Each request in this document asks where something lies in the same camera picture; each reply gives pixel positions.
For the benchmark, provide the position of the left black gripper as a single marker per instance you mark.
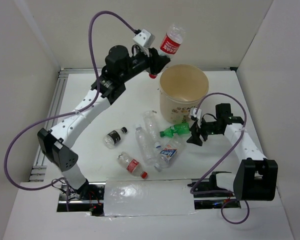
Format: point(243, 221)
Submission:
point(155, 62)

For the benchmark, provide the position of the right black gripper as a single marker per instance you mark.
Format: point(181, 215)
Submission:
point(196, 130)

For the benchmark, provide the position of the green soda bottle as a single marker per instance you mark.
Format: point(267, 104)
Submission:
point(176, 129)

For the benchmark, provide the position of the red label bottle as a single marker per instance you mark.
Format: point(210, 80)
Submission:
point(171, 42)
point(133, 166)

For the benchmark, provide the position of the blue white label bottle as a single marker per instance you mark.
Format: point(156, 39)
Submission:
point(169, 152)

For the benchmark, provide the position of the black label small bottle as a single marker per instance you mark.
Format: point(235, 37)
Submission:
point(114, 137)

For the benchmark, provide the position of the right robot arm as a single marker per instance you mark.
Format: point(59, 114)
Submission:
point(256, 177)

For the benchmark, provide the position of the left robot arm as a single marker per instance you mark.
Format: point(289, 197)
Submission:
point(119, 68)

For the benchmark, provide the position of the beige round bin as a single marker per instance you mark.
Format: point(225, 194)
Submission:
point(181, 87)

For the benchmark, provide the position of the clear bottle blue cap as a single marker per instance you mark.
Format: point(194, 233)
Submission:
point(152, 128)

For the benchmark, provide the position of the clear bottle white cap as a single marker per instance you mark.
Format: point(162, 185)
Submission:
point(145, 145)

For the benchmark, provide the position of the white tape sheet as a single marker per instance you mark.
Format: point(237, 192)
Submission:
point(148, 198)

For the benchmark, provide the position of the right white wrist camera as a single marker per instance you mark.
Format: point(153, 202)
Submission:
point(195, 113)

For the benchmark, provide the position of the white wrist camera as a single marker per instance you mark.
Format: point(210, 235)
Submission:
point(195, 113)
point(144, 39)

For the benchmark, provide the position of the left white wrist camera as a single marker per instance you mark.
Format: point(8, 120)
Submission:
point(144, 39)

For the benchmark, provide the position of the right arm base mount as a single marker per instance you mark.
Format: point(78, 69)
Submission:
point(213, 200)

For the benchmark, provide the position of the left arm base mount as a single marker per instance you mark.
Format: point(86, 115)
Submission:
point(90, 201)

